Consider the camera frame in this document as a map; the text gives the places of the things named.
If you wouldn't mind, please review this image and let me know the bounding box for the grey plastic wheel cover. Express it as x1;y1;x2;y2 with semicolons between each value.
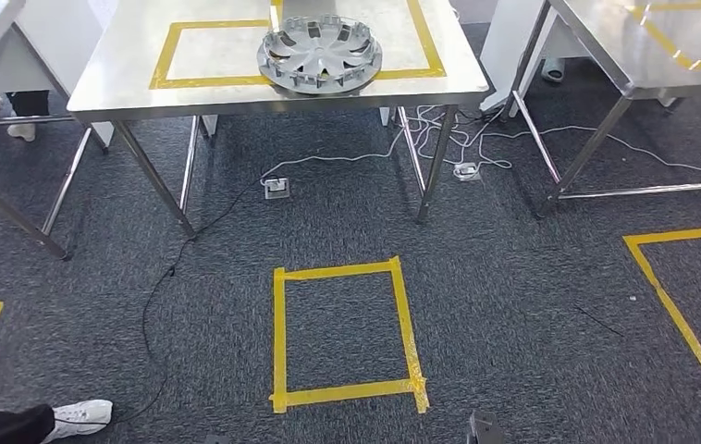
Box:
256;14;384;97

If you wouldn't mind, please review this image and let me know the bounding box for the silver floor socket box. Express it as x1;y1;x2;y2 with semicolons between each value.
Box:
453;161;484;182
263;178;291;201

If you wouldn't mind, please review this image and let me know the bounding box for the white desk cabinet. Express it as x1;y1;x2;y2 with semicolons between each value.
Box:
479;0;591;115
0;0;120;148

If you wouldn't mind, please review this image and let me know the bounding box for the pale grey shoe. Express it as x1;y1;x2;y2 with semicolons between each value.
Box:
540;56;567;84

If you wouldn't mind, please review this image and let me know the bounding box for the thin black strip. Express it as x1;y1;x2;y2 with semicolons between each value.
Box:
573;306;624;337

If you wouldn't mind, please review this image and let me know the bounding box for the person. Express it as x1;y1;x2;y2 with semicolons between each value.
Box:
0;92;52;143
0;399;114;444

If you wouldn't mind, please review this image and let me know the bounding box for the yellow table tape marking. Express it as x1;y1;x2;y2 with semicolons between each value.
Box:
626;0;701;71

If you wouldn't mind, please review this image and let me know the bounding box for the white floor cable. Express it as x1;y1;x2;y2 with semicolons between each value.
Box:
259;125;407;185
479;124;701;178

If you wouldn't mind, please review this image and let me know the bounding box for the black floor cable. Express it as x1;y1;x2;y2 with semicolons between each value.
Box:
111;180;266;427

